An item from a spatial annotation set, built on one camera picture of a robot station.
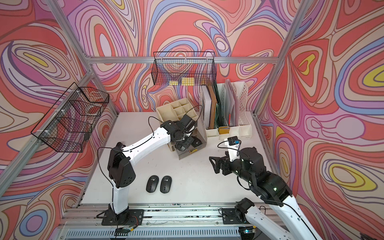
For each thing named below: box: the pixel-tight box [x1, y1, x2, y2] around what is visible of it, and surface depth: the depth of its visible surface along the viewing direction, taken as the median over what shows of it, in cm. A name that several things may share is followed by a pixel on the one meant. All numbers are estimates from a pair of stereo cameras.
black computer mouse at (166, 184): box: [160, 175, 172, 194], surface depth 84 cm
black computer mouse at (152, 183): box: [146, 175, 159, 193], surface depth 84 cm
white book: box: [201, 85, 212, 129], surface depth 95 cm
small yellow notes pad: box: [169, 80, 179, 86], surface depth 85 cm
